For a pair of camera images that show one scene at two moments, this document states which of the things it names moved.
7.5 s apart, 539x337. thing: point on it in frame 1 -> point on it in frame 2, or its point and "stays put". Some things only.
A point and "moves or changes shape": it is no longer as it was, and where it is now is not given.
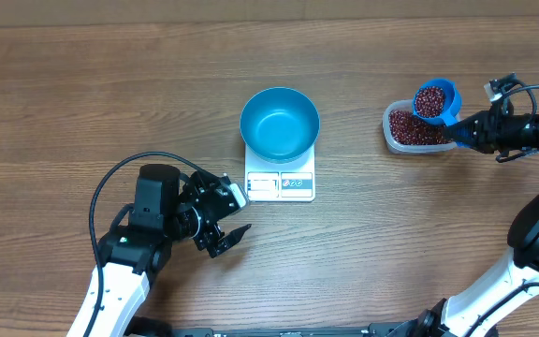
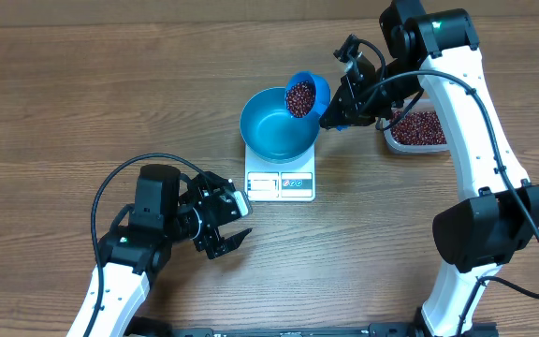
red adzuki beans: x=409 y=129 stays put
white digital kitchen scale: x=271 y=182 stays put
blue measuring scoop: x=452 y=103 moves or changes shape
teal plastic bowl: x=280 y=125 stays put
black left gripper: x=196 y=186 stays put
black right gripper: x=488 y=137 -> x=353 y=101
